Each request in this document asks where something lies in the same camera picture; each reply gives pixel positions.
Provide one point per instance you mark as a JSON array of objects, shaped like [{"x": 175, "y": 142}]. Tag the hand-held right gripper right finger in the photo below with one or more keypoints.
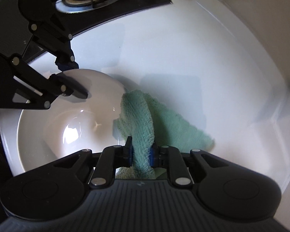
[{"x": 152, "y": 157}]

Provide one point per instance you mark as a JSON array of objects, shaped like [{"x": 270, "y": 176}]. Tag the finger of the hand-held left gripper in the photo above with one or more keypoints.
[
  {"x": 62, "y": 46},
  {"x": 65, "y": 88}
]

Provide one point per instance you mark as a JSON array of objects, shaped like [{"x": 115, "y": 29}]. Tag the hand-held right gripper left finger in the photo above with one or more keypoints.
[{"x": 129, "y": 153}]

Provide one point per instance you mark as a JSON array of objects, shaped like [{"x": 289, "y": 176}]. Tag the green fluffy cloth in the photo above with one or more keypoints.
[{"x": 164, "y": 123}]

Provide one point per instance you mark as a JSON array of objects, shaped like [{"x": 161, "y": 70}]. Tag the white ceramic bowl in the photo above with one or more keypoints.
[{"x": 62, "y": 135}]

